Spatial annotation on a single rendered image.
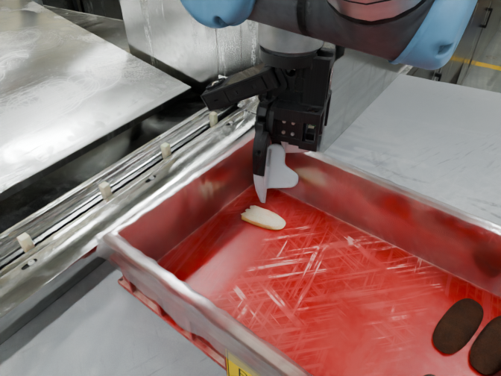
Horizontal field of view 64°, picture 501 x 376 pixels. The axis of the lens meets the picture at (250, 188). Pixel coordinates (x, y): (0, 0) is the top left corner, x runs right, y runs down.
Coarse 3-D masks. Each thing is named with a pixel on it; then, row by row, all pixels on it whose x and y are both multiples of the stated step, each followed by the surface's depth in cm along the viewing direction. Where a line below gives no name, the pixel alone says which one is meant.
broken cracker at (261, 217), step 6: (246, 210) 65; (252, 210) 65; (258, 210) 65; (264, 210) 65; (246, 216) 64; (252, 216) 64; (258, 216) 64; (264, 216) 64; (270, 216) 64; (276, 216) 64; (252, 222) 64; (258, 222) 63; (264, 222) 63; (270, 222) 63; (276, 222) 63; (282, 222) 63; (270, 228) 63; (276, 228) 63; (282, 228) 63
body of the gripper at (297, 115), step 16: (320, 48) 46; (272, 64) 45; (288, 64) 44; (304, 64) 44; (320, 64) 45; (288, 80) 48; (304, 80) 46; (320, 80) 46; (272, 96) 49; (288, 96) 49; (304, 96) 48; (320, 96) 47; (256, 112) 50; (272, 112) 49; (288, 112) 48; (304, 112) 47; (320, 112) 47; (272, 128) 50; (288, 128) 50; (304, 128) 52; (320, 128) 52; (304, 144) 50
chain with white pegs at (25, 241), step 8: (232, 112) 89; (216, 120) 83; (208, 128) 83; (168, 144) 73; (184, 144) 79; (168, 152) 74; (160, 160) 75; (136, 176) 71; (104, 184) 64; (104, 192) 64; (112, 192) 67; (88, 208) 64; (64, 224) 62; (24, 240) 55; (40, 240) 59; (24, 248) 56; (16, 256) 57; (8, 264) 56
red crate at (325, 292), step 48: (192, 240) 61; (240, 240) 61; (288, 240) 61; (336, 240) 61; (384, 240) 61; (192, 288) 54; (240, 288) 54; (288, 288) 54; (336, 288) 54; (384, 288) 54; (432, 288) 54; (480, 288) 54; (192, 336) 47; (288, 336) 49; (336, 336) 49; (384, 336) 49; (432, 336) 49
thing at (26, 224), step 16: (208, 112) 86; (176, 128) 79; (160, 144) 77; (128, 160) 71; (96, 176) 67; (80, 192) 65; (48, 208) 61; (16, 224) 59; (32, 224) 60; (0, 240) 56
